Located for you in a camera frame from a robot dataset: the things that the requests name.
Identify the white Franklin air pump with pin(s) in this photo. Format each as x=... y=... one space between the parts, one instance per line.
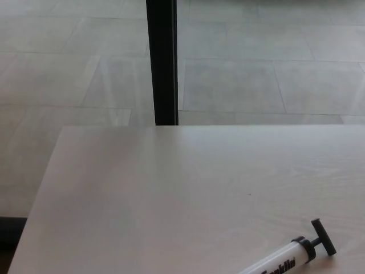
x=288 y=257

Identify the black vertical metal post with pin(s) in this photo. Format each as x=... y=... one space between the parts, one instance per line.
x=162 y=62

